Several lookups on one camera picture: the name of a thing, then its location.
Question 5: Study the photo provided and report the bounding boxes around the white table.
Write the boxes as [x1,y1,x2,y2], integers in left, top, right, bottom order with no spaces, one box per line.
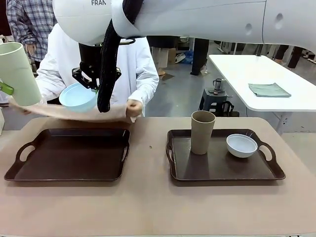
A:
[208,54,316,136]

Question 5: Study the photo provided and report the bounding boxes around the dark brown plastic tray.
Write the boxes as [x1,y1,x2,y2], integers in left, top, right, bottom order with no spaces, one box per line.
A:
[3,128,131,183]
[166,128,286,182]

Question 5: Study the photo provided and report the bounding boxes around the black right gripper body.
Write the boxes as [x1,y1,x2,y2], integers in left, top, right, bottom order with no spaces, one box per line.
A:
[72,43,102,86]

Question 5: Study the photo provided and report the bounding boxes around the black braided cable sleeve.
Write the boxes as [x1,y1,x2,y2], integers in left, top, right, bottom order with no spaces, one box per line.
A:
[97,0,146,114]

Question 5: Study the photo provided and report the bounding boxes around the pale green tall cup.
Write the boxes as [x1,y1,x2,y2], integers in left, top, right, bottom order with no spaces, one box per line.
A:
[0,41,42,106]

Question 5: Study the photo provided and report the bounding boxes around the person's left hand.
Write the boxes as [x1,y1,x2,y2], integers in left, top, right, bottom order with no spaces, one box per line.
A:
[125,100,144,118]

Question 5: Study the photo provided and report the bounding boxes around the person's right forearm white sleeve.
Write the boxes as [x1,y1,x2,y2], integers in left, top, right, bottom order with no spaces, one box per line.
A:
[36,70,64,102]

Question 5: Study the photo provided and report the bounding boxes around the person's left forearm white sleeve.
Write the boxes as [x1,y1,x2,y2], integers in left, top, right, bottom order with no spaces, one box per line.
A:
[128,71,160,107]

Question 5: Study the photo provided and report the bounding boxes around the blue plastic bag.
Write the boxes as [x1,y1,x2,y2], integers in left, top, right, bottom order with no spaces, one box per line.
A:
[184,50,196,65]

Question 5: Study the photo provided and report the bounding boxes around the bystander in black coat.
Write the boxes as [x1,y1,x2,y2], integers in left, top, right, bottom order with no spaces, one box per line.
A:
[148,36,174,76]

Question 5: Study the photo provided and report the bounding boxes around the black coffee press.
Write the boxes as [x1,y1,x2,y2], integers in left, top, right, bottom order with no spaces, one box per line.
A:
[212,78,226,95]

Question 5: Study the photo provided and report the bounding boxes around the brown tall cup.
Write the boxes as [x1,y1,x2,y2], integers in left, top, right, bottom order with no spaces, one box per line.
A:
[191,110,216,156]

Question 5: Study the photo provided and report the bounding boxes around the white bowl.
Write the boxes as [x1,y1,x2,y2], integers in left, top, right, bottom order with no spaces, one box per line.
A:
[226,133,259,158]

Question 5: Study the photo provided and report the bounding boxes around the person in white hooded jacket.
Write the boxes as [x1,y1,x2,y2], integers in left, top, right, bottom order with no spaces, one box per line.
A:
[36,23,160,118]

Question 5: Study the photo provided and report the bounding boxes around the light blue bowl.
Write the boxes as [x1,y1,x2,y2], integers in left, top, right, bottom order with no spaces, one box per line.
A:
[58,82,98,114]

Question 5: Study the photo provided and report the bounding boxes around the folded grey-green cloth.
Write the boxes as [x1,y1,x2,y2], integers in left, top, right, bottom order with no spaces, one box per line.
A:
[248,82,292,98]

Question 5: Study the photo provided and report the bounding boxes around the bystander white shirt black trousers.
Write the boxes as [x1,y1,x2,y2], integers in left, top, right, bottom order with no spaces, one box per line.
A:
[274,45,304,70]

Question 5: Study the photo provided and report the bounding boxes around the dark grey plastic stool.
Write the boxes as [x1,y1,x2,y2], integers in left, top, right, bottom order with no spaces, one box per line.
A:
[199,87,234,117]

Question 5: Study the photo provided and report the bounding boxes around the bystander in light blue shirt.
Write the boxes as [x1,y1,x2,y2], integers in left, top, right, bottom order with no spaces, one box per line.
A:
[190,37,210,76]

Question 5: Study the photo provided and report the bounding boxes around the bystander in blue plaid shirt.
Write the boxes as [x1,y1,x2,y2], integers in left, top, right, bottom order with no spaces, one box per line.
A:
[6,0,59,62]

